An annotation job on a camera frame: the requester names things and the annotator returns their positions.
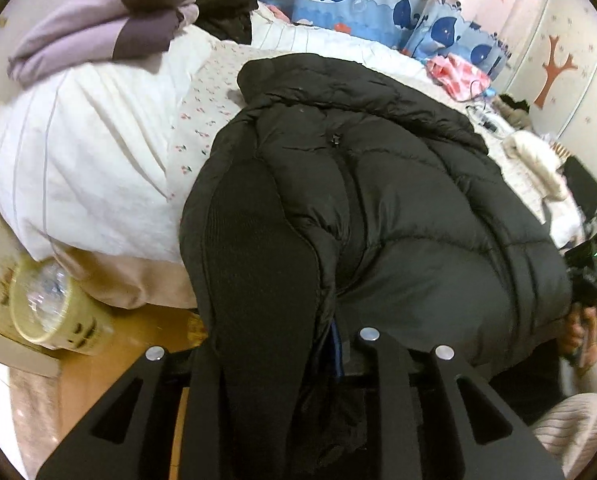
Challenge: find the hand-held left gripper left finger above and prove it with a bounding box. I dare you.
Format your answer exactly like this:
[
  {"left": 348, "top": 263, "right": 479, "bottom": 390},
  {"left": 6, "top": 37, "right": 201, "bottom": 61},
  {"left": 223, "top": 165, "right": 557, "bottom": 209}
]
[{"left": 36, "top": 345, "right": 220, "bottom": 480}]

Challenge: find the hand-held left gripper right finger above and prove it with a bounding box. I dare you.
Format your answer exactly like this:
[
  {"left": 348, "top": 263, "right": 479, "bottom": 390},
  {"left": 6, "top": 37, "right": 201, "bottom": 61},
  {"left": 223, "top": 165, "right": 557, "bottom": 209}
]
[{"left": 329, "top": 325, "right": 565, "bottom": 480}]

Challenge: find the black puffer jacket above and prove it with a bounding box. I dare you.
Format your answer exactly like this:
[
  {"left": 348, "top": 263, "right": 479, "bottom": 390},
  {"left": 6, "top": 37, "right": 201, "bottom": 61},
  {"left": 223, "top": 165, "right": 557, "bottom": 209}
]
[{"left": 178, "top": 52, "right": 574, "bottom": 480}]

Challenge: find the person's right hand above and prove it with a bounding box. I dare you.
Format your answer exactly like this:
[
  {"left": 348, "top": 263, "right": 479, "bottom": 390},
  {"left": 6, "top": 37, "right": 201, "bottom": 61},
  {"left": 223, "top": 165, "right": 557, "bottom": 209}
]
[{"left": 560, "top": 305, "right": 597, "bottom": 376}]

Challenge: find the black panel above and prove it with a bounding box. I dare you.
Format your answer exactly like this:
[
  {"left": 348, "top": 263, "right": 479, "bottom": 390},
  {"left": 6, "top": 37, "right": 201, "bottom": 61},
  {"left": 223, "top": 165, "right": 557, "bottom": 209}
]
[{"left": 561, "top": 155, "right": 597, "bottom": 222}]

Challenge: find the white fluffy cloth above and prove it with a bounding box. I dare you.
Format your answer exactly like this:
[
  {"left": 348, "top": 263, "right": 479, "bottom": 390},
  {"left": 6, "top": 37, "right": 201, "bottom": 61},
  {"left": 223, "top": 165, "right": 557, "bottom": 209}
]
[{"left": 503, "top": 131, "right": 570, "bottom": 202}]

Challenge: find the pink mattress cover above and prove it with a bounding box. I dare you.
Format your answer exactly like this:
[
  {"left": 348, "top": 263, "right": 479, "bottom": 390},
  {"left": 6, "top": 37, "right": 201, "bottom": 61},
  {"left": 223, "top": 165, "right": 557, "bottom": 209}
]
[{"left": 51, "top": 242, "right": 202, "bottom": 311}]

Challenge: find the yellow bucket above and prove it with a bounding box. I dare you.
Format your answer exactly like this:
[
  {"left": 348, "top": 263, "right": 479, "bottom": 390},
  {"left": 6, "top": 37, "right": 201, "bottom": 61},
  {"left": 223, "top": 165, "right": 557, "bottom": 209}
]
[{"left": 9, "top": 255, "right": 114, "bottom": 356}]

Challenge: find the pink fuzzy rug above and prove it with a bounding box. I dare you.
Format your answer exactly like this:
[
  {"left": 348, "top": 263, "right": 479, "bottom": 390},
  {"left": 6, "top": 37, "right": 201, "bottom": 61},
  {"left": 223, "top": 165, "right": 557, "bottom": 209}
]
[{"left": 8, "top": 366, "right": 79, "bottom": 480}]

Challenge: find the beige fluffy cloth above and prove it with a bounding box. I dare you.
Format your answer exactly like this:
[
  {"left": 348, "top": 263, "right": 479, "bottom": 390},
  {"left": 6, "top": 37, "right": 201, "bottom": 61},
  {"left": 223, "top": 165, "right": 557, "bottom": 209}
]
[{"left": 499, "top": 107, "right": 533, "bottom": 128}]

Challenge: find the white power strip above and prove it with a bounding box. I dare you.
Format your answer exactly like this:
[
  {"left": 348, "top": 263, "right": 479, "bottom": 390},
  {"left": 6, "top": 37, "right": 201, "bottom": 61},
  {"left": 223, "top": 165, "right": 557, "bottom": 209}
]
[{"left": 471, "top": 105, "right": 509, "bottom": 136}]

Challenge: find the clear plastic bottle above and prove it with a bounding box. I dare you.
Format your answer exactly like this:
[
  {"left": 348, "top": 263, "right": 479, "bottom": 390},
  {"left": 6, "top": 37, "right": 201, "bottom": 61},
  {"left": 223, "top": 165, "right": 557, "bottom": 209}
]
[{"left": 26, "top": 260, "right": 74, "bottom": 321}]

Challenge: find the dark cloth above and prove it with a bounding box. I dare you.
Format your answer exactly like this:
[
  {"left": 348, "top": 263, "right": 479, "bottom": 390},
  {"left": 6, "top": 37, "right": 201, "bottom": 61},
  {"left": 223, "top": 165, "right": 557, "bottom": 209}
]
[{"left": 496, "top": 92, "right": 530, "bottom": 111}]

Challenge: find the pink checked cloth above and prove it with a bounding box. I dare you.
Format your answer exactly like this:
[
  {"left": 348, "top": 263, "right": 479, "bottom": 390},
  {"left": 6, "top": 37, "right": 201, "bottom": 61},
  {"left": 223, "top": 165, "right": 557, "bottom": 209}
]
[{"left": 425, "top": 55, "right": 493, "bottom": 103}]

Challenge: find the white striped duvet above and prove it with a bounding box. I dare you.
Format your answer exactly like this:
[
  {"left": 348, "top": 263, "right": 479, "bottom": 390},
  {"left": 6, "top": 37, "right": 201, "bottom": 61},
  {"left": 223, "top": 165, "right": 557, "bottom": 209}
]
[{"left": 0, "top": 2, "right": 429, "bottom": 263}]

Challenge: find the purple and lavender jacket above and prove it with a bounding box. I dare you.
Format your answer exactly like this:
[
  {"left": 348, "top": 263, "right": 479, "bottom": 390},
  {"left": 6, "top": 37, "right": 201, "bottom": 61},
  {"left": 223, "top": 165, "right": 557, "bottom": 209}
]
[{"left": 7, "top": 0, "right": 200, "bottom": 86}]

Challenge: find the crumpled black jacket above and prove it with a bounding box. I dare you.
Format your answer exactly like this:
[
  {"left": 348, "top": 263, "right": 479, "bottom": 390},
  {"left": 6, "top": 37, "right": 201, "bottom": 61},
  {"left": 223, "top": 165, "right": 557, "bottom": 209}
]
[{"left": 181, "top": 0, "right": 259, "bottom": 46}]

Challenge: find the wooden bed frame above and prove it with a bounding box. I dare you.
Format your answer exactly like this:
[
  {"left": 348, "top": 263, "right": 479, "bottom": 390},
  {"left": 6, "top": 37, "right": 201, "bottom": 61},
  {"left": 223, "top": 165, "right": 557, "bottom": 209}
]
[{"left": 58, "top": 305, "right": 209, "bottom": 480}]

